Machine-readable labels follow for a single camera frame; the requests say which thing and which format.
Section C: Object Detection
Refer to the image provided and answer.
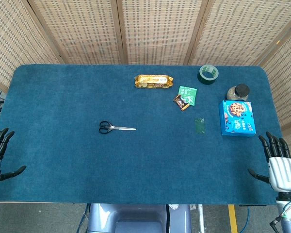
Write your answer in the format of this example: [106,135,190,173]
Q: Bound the glass jar with black lid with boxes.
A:
[226,83,251,101]

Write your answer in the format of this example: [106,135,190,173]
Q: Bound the green sachet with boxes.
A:
[178,85,198,106]

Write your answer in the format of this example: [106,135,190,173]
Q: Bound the woven bamboo folding screen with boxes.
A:
[0,0,291,161]

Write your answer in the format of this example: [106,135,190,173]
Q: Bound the grey blue robot torso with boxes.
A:
[80,203,193,233]

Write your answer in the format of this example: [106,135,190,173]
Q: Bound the green tape strip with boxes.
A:
[194,117,207,134]

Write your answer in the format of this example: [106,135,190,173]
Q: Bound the green tape roll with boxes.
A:
[197,65,220,86]

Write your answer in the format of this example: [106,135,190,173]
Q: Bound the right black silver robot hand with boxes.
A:
[247,131,291,193]

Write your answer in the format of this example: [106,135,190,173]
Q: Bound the blue carpet table mat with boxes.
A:
[0,64,282,206]

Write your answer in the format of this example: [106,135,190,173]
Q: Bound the blue cookie box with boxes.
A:
[218,100,257,137]

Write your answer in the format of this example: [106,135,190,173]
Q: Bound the gold biscuit pack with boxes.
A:
[134,74,174,89]

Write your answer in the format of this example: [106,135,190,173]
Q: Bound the brown orange snack packet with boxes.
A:
[173,95,191,112]

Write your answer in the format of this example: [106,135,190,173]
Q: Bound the black handled scissors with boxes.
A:
[98,120,137,134]

